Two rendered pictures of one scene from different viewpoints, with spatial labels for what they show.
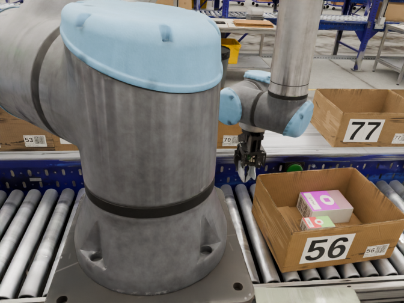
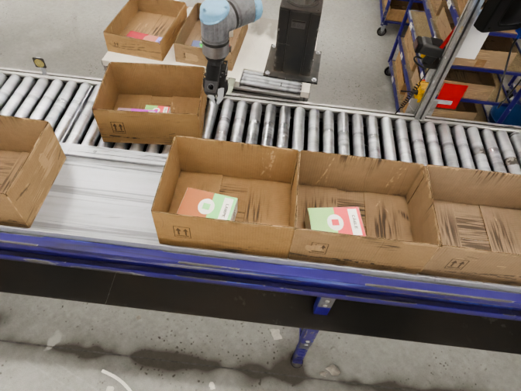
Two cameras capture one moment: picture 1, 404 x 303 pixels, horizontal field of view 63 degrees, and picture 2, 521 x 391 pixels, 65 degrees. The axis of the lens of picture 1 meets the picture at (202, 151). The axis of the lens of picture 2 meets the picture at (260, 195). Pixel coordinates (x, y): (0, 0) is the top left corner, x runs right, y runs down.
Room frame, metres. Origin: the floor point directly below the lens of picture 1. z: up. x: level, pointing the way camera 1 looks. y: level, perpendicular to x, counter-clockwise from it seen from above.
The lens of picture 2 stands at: (2.06, 0.23, 1.97)
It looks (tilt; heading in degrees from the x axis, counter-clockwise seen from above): 53 degrees down; 189
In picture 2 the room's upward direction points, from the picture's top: 6 degrees clockwise
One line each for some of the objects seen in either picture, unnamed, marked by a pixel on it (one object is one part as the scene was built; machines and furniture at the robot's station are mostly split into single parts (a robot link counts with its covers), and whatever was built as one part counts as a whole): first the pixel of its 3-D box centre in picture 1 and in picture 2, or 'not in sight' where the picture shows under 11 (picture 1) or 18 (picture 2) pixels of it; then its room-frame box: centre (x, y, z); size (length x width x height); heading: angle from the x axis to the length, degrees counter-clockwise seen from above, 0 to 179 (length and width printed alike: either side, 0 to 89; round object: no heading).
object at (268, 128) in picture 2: not in sight; (266, 146); (0.87, 0.05, 0.72); 0.52 x 0.05 x 0.05; 8
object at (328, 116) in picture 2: not in sight; (328, 153); (0.84, 0.31, 0.72); 0.52 x 0.05 x 0.05; 8
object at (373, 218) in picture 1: (321, 214); (154, 103); (0.88, -0.42, 0.83); 0.39 x 0.29 x 0.17; 103
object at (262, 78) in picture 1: (257, 93); (215, 22); (0.89, -0.15, 1.25); 0.10 x 0.09 x 0.12; 144
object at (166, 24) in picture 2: not in sight; (148, 25); (0.31, -0.70, 0.80); 0.38 x 0.28 x 0.10; 1
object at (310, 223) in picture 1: (317, 226); (157, 114); (0.87, -0.42, 0.78); 0.10 x 0.06 x 0.05; 101
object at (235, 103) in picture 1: (240, 103); (240, 8); (0.80, -0.09, 1.26); 0.12 x 0.12 x 0.09; 54
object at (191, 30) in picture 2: not in sight; (213, 35); (0.28, -0.36, 0.80); 0.38 x 0.28 x 0.10; 3
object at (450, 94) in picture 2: not in sight; (443, 95); (0.48, 0.74, 0.85); 0.16 x 0.01 x 0.13; 98
